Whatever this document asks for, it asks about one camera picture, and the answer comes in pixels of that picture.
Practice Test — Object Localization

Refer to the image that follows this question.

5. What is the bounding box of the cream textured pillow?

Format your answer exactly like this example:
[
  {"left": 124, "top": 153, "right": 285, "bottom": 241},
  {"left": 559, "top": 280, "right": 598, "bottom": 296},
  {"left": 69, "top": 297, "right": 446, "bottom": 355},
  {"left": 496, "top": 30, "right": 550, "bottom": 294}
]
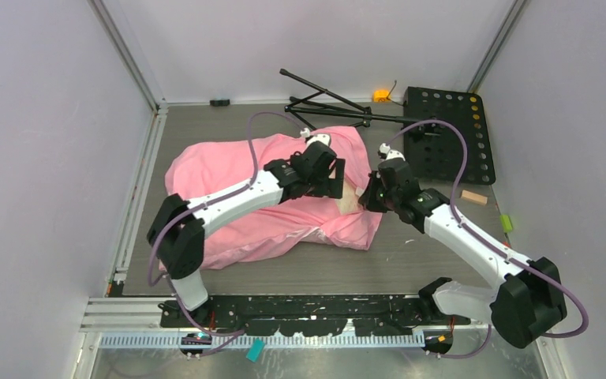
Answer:
[{"left": 335, "top": 183, "right": 364, "bottom": 215}]

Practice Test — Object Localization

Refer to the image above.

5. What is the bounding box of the pink pillowcase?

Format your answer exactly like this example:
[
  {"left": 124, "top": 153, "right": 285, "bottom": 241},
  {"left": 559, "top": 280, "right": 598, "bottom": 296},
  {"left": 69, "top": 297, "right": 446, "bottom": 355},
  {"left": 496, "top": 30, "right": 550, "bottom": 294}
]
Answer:
[{"left": 165, "top": 126, "right": 382, "bottom": 269}]

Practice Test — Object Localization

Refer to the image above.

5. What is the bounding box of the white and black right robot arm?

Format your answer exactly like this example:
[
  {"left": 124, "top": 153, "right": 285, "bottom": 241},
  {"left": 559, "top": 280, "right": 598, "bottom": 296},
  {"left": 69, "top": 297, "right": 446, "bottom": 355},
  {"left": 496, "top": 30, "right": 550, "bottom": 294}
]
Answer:
[{"left": 359, "top": 158, "right": 567, "bottom": 348}]

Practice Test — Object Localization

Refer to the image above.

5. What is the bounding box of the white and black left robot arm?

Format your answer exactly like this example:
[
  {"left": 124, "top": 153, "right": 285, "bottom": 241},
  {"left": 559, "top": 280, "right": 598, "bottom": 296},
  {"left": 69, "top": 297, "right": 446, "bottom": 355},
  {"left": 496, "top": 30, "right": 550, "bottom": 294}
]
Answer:
[{"left": 146, "top": 137, "right": 346, "bottom": 327}]

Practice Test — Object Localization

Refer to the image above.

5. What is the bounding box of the black perforated music stand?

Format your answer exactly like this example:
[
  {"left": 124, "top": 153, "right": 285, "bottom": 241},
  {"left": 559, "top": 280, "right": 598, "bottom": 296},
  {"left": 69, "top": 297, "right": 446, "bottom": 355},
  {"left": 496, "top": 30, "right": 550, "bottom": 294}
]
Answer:
[{"left": 279, "top": 69, "right": 496, "bottom": 186}]

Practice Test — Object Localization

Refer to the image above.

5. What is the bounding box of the wooden block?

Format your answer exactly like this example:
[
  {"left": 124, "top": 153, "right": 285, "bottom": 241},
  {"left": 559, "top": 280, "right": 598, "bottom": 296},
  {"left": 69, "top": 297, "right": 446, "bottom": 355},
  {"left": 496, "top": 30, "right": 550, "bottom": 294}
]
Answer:
[{"left": 460, "top": 189, "right": 488, "bottom": 205}]

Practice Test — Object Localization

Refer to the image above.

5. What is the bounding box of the orange yellow small device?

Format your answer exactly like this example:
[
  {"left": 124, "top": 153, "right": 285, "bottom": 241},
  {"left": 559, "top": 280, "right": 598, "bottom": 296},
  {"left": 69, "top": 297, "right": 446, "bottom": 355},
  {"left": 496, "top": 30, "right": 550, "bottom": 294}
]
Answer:
[{"left": 372, "top": 89, "right": 391, "bottom": 103}]

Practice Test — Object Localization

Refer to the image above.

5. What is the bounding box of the green small block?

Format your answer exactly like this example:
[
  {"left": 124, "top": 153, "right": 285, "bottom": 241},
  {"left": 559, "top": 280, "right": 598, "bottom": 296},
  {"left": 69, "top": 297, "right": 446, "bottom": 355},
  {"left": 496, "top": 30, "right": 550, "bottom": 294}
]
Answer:
[{"left": 499, "top": 214, "right": 514, "bottom": 234}]

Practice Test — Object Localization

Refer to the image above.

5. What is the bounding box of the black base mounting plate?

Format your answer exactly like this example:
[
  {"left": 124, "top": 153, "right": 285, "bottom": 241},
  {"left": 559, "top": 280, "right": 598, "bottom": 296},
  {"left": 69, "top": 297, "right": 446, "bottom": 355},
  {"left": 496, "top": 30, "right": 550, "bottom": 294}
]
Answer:
[{"left": 158, "top": 295, "right": 470, "bottom": 337}]

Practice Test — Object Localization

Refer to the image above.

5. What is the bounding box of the teal tape piece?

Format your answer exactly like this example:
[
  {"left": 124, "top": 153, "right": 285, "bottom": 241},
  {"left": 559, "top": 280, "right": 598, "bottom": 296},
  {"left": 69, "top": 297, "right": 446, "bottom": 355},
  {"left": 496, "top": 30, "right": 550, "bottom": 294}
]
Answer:
[{"left": 245, "top": 338, "right": 266, "bottom": 362}]

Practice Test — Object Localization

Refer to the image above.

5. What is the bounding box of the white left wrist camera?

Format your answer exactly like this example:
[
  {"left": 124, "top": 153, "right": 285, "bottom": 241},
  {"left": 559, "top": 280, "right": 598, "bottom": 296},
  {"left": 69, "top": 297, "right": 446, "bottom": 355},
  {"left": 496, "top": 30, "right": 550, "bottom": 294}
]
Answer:
[{"left": 300, "top": 128, "right": 331, "bottom": 147}]

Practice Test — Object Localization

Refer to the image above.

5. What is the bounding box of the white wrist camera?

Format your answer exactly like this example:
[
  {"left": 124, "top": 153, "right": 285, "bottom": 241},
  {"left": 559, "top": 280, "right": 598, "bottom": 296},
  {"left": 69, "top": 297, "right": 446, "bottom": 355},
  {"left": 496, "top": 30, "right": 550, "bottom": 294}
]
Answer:
[
  {"left": 300, "top": 128, "right": 331, "bottom": 147},
  {"left": 378, "top": 143, "right": 406, "bottom": 162}
]

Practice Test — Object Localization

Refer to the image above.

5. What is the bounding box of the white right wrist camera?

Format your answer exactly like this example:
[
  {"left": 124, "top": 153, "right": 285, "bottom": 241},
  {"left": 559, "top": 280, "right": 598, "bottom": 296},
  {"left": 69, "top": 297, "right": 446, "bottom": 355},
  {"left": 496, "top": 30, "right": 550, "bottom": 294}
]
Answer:
[{"left": 378, "top": 143, "right": 406, "bottom": 162}]

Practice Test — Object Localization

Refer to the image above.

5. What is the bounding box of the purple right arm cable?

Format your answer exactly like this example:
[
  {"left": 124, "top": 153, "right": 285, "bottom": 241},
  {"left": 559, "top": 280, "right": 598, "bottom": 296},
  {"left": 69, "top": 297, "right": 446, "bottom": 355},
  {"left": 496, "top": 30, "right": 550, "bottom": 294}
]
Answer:
[{"left": 381, "top": 118, "right": 590, "bottom": 340}]

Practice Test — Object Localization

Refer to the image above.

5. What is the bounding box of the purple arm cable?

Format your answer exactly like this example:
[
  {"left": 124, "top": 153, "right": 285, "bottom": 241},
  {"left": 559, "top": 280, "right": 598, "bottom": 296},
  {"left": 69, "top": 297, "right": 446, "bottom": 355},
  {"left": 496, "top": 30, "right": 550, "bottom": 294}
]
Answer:
[
  {"left": 381, "top": 118, "right": 590, "bottom": 340},
  {"left": 147, "top": 111, "right": 312, "bottom": 336}
]

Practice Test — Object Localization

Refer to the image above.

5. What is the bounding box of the small black wall clip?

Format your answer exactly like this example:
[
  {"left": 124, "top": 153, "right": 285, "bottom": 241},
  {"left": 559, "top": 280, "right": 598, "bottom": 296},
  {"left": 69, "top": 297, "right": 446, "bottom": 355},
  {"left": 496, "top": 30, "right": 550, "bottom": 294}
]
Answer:
[{"left": 209, "top": 99, "right": 230, "bottom": 107}]

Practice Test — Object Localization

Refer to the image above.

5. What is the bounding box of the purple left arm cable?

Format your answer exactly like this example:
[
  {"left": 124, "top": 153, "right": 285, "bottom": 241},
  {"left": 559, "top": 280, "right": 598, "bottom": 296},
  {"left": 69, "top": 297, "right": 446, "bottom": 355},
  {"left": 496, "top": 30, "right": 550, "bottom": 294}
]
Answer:
[{"left": 147, "top": 111, "right": 312, "bottom": 336}]

